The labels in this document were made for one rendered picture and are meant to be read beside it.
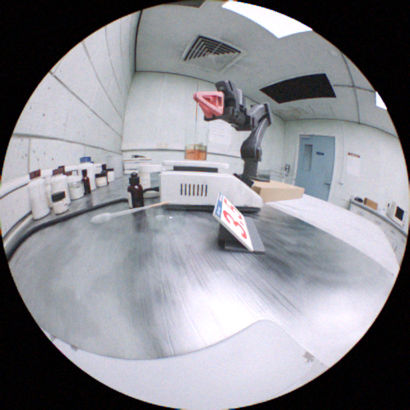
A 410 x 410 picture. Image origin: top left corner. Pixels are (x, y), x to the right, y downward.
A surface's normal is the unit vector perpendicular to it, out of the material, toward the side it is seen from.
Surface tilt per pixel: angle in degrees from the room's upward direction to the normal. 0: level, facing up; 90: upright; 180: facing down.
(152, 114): 90
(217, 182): 90
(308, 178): 90
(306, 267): 0
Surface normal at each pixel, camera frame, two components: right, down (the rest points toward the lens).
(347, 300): 0.06, -0.94
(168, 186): 0.07, 0.33
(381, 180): -0.91, 0.08
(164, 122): 0.42, 0.32
